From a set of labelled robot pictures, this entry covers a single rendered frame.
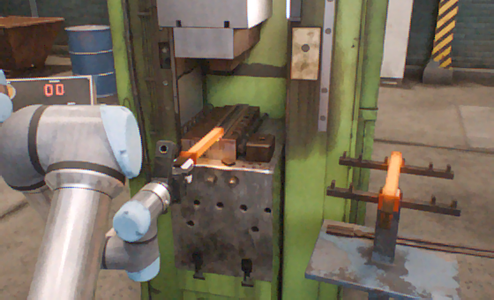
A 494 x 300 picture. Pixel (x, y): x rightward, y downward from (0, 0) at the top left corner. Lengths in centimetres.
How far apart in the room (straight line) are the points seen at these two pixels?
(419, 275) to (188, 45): 97
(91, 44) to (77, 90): 445
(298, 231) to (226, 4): 91
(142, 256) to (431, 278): 77
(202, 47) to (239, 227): 64
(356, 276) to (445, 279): 23
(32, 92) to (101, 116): 94
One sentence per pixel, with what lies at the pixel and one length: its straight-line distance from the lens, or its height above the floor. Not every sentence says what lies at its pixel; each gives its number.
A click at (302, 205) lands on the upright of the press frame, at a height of 69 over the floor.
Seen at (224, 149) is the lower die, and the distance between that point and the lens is 150.
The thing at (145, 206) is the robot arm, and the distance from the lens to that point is 97.
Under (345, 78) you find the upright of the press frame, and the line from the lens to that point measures 151.
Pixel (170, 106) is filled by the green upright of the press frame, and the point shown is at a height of 105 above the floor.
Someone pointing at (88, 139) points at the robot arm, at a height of 129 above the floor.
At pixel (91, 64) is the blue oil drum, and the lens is 607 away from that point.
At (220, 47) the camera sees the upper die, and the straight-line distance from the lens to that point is 140.
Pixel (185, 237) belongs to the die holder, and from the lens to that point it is 165.
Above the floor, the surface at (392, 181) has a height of 102.
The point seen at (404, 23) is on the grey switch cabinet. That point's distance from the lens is 658.
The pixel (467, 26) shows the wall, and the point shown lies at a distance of 725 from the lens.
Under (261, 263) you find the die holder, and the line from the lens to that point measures 162.
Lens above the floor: 152
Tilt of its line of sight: 21 degrees down
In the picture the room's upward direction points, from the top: 1 degrees counter-clockwise
